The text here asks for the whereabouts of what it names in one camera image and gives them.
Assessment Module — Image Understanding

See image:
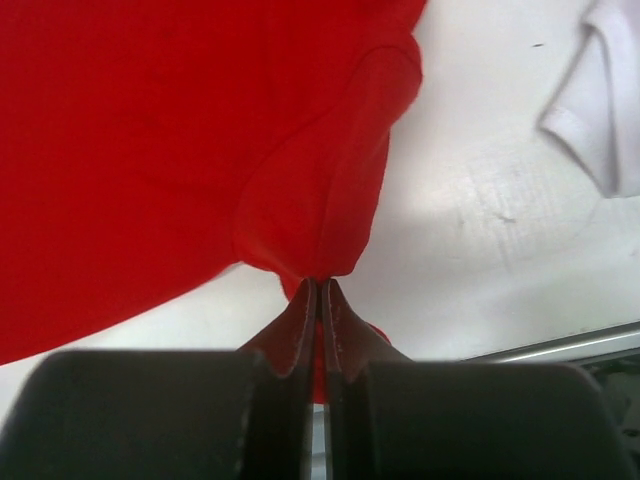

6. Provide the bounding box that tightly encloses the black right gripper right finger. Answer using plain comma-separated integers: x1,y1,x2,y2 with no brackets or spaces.
320,280,639,479

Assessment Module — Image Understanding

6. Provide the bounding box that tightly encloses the aluminium mounting rail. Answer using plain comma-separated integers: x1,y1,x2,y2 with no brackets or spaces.
469,319,640,441

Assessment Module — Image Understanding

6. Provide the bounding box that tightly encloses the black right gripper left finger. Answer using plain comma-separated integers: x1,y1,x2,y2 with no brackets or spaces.
1,280,318,479

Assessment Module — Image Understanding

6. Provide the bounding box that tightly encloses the white t shirt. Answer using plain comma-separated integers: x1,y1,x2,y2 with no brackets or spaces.
539,1,639,198

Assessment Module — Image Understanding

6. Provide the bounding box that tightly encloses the red t shirt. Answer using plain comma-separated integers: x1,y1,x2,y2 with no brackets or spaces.
0,0,426,406

